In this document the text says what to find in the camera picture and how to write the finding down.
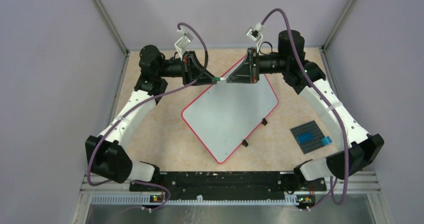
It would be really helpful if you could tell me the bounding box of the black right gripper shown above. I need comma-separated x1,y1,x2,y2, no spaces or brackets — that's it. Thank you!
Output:
227,47,289,84

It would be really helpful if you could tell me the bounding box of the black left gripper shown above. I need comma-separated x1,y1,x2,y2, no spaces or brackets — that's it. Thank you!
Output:
156,50,216,86

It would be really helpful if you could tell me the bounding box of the green white marker pen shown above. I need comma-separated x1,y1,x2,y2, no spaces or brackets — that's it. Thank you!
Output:
213,77,227,83

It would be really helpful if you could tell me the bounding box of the red-edged whiteboard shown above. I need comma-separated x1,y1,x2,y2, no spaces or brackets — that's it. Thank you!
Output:
181,74,279,164

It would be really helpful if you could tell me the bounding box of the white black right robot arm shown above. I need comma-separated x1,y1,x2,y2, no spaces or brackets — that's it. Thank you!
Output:
226,30,384,190

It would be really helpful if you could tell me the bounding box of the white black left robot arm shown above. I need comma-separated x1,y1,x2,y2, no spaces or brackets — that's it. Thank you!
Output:
85,45,219,191

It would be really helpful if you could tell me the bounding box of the black whiteboard clip upper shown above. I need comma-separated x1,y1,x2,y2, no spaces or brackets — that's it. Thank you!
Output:
261,118,268,126

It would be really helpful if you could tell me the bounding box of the black whiteboard clip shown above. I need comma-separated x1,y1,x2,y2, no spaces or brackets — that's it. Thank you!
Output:
261,118,268,126
241,140,249,147

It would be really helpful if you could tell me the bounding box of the black whiteboard clip lower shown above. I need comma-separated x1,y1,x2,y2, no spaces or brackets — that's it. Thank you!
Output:
241,140,249,147

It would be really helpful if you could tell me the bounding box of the blue lego brick on plate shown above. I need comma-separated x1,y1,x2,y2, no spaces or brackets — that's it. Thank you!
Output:
296,132,314,144

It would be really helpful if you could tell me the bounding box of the grey lego baseplate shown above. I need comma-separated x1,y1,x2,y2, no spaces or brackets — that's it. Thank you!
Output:
290,121,325,154

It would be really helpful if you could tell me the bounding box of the light blue lego brick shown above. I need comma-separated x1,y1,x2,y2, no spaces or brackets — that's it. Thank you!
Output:
321,136,333,146

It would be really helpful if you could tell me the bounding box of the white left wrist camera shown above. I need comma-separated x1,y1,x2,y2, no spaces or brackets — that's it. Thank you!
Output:
174,29,193,58

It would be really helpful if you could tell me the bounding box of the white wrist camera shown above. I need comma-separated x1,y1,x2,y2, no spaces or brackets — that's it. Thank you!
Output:
174,29,193,58
246,22,264,52

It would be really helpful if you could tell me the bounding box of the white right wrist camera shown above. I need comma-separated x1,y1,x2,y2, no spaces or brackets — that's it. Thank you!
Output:
246,22,264,52

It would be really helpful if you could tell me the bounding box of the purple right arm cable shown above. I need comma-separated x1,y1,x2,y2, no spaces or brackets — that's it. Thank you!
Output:
260,8,351,212

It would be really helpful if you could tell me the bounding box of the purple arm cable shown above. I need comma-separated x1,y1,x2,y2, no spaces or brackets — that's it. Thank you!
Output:
86,22,210,213
260,8,351,212

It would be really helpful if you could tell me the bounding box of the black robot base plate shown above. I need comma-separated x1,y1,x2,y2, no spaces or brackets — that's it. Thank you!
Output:
129,171,327,201

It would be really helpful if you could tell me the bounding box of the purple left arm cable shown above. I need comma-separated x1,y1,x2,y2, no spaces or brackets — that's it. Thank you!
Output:
86,22,210,213

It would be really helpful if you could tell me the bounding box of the white slotted cable duct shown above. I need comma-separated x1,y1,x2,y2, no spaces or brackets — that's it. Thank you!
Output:
91,194,299,206

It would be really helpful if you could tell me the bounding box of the aluminium frame rail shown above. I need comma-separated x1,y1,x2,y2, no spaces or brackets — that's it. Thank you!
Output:
73,171,392,224

